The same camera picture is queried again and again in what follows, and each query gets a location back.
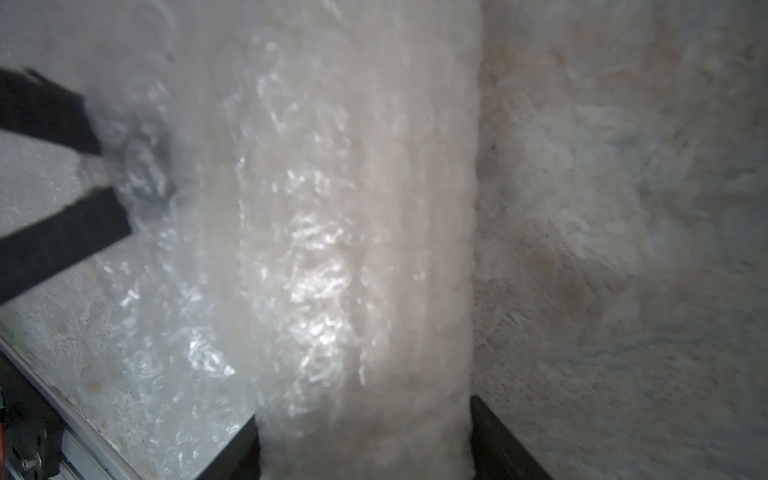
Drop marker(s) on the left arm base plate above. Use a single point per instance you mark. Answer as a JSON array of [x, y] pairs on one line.
[[31, 429]]

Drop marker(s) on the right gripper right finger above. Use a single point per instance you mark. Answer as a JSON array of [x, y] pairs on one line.
[[497, 453]]

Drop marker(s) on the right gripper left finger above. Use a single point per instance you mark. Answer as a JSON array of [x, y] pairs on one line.
[[239, 459]]

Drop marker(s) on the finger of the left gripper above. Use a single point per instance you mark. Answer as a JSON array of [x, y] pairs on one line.
[[35, 106], [39, 251]]

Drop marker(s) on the clear bubble wrap sheet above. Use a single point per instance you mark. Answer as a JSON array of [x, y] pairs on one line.
[[300, 179]]

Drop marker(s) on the aluminium mounting rail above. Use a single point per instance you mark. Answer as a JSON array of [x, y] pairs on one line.
[[85, 453]]

